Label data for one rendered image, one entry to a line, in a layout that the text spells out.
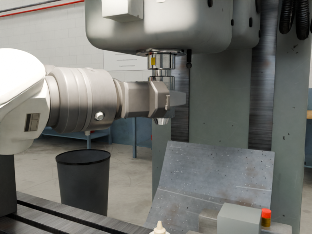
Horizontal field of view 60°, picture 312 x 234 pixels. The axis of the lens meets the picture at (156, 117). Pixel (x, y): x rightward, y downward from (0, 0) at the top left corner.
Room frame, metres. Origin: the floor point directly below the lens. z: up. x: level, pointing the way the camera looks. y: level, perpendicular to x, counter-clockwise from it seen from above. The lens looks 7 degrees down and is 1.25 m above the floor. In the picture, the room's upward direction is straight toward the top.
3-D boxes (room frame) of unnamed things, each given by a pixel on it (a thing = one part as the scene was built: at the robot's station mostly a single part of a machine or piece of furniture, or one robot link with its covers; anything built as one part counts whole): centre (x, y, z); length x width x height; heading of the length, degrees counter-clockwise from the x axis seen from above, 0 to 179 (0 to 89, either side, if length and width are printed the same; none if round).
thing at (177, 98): (0.44, -0.03, 1.23); 0.06 x 0.02 x 0.03; 127
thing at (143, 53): (0.47, -0.01, 1.31); 0.09 x 0.09 x 0.01
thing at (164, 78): (0.47, -0.01, 1.26); 0.05 x 0.05 x 0.01
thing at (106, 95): (0.41, 0.06, 1.23); 0.13 x 0.12 x 0.10; 37
